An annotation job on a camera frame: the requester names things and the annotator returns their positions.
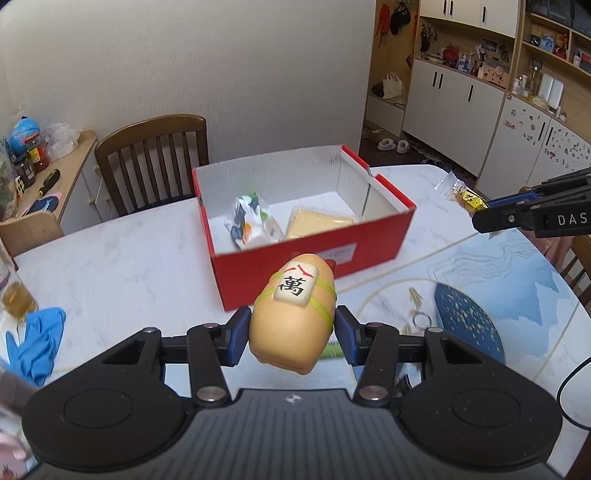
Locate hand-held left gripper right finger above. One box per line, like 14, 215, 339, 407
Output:
335, 307, 490, 407

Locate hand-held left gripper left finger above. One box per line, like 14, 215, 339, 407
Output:
98, 307, 252, 407

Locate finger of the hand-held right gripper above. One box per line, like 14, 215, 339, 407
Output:
472, 203, 536, 234
488, 167, 591, 208

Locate yellow candy packet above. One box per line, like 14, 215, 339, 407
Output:
434, 171, 490, 214

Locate orange squishy toy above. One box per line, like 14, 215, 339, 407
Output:
248, 253, 338, 376

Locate key ring with pale charm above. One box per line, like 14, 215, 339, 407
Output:
407, 287, 435, 330

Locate red cardboard box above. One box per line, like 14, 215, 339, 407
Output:
191, 144, 417, 312

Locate brown slatted chair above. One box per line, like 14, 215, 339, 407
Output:
570, 240, 591, 319

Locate wooden shelf unit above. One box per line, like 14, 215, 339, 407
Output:
475, 0, 591, 197

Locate dark slippers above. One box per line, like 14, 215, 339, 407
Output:
420, 157, 462, 175

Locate white base cabinet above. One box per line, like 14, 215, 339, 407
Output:
401, 58, 506, 160

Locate white green snack packet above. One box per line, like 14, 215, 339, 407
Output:
224, 193, 284, 251

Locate white box appliance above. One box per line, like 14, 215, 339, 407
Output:
538, 74, 565, 109

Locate pale yellow packet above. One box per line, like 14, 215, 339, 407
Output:
284, 207, 356, 241

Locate open wooden cupboard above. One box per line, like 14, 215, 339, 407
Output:
365, 0, 419, 139

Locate row of small counter items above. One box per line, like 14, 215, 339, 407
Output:
418, 25, 511, 88

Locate white tote bag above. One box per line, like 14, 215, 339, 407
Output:
381, 71, 403, 99

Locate blue rubber gloves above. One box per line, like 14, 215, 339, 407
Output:
6, 307, 68, 386

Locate orange hanging garment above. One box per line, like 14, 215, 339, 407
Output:
376, 2, 392, 48

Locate drinking glass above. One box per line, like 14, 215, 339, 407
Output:
0, 251, 40, 323

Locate dark wooden chair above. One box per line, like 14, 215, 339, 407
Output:
95, 114, 209, 217

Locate light wooden chair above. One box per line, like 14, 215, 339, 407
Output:
0, 210, 65, 257

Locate grey wooden sideboard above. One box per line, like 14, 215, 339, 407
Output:
0, 130, 116, 257

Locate black yellow screwdriver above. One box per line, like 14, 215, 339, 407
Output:
36, 169, 62, 197

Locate clear plastic bag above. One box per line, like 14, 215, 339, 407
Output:
44, 122, 80, 160

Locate red sauce jar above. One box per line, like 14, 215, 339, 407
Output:
27, 147, 51, 172

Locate dark jar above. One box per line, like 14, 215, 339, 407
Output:
14, 157, 37, 188

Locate blue globe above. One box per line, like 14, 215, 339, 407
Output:
10, 115, 43, 153

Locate black cable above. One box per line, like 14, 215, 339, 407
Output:
556, 364, 591, 430

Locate white wall cabinet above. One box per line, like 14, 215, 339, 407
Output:
418, 0, 520, 38

